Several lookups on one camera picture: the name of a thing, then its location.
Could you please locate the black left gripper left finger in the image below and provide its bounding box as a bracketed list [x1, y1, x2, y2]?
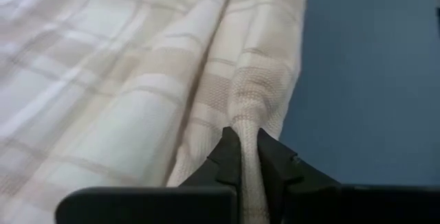
[54, 127, 241, 224]

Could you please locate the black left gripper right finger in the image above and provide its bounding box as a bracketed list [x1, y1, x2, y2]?
[256, 128, 440, 224]

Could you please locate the cream plaid waffle towel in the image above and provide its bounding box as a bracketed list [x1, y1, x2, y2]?
[0, 0, 311, 224]

